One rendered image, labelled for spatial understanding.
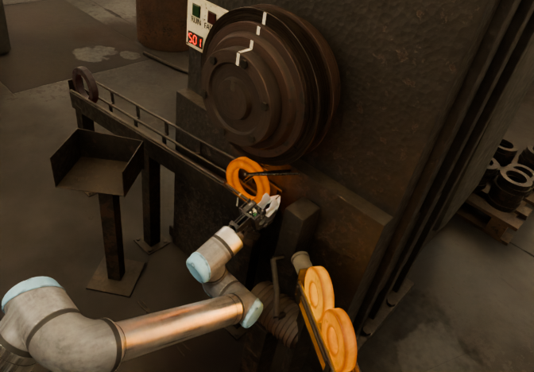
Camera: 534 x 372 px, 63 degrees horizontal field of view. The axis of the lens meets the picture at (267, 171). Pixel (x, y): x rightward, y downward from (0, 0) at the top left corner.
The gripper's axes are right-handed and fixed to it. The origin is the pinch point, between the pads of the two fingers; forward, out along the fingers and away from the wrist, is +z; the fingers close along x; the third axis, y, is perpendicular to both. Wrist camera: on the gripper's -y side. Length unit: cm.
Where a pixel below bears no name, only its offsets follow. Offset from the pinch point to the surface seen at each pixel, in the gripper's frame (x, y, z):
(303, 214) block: -12.9, 5.7, -1.7
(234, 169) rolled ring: 17.8, 4.0, -2.0
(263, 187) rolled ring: 4.4, 4.5, -1.6
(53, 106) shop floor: 215, -78, -3
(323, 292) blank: -34.2, 8.0, -18.4
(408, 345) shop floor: -55, -86, 21
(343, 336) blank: -46, 13, -26
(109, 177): 59, -6, -31
